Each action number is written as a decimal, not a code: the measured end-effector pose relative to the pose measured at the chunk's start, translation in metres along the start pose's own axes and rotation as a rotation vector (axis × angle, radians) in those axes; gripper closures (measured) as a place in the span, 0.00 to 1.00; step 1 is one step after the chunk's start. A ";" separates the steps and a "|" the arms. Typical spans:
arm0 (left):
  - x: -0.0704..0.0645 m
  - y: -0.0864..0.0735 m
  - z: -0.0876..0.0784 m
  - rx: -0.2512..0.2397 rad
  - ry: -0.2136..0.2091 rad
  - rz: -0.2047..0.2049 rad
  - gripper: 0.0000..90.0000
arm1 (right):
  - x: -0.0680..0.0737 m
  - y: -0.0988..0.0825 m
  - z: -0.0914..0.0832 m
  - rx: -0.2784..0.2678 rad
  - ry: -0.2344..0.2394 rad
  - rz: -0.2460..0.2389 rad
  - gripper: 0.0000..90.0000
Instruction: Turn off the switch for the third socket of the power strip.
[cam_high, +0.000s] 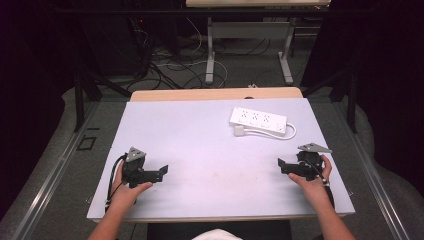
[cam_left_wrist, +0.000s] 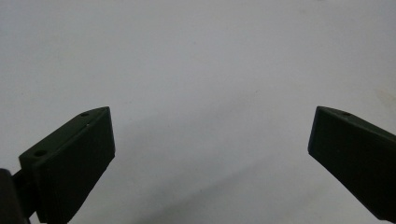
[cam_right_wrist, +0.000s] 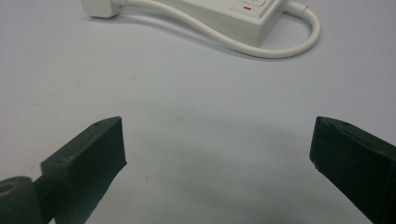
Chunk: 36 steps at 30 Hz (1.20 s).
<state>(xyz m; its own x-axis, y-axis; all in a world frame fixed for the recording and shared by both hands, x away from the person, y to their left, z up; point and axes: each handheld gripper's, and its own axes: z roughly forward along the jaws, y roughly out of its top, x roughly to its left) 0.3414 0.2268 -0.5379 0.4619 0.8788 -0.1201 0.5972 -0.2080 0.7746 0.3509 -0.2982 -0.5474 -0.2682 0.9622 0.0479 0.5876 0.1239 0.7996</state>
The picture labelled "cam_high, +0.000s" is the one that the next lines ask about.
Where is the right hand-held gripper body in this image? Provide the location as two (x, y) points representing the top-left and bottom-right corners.
(296, 142), (333, 182)

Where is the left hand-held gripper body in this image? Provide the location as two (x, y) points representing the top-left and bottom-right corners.
(121, 146), (150, 188)

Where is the person's right hand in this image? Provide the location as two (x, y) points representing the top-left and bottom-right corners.
(288, 155), (334, 209)

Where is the person's left hand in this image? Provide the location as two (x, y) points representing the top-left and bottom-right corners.
(111, 164), (154, 211)

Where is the pale table mat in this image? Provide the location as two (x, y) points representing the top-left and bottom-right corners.
(86, 97), (356, 222)

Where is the white power strip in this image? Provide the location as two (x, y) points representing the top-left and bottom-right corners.
(228, 106), (288, 137)

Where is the person's dark lap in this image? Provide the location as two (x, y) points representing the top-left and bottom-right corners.
(147, 219), (293, 240)

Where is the black metal stand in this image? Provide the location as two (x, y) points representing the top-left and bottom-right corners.
(300, 64), (358, 135)
(73, 64), (133, 133)

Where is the person's white clothing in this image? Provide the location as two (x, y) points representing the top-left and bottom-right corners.
(191, 228), (243, 240)

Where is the dark equipment cabinet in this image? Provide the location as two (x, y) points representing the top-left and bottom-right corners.
(81, 14), (153, 78)

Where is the white desk with metal legs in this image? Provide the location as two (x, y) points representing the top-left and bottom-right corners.
(185, 0), (332, 86)

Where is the black horizontal bar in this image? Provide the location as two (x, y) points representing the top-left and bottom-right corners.
(53, 7), (371, 17)

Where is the white power strip cable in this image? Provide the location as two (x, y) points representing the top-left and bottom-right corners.
(244, 122), (298, 141)

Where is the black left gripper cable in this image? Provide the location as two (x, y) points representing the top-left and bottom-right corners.
(105, 154), (128, 213)

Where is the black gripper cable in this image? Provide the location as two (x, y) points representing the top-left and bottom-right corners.
(105, 154), (128, 213)
(304, 158), (336, 210)

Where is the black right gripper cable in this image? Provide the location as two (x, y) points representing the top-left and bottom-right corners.
(304, 158), (336, 210)

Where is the metal floor rail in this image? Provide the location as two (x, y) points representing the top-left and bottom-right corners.
(9, 100), (102, 240)
(331, 99), (413, 240)

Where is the bundle of black floor cables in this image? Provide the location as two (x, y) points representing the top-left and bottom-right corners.
(131, 19), (206, 92)

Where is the white floor cable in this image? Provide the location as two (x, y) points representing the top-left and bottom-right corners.
(154, 16), (230, 88)

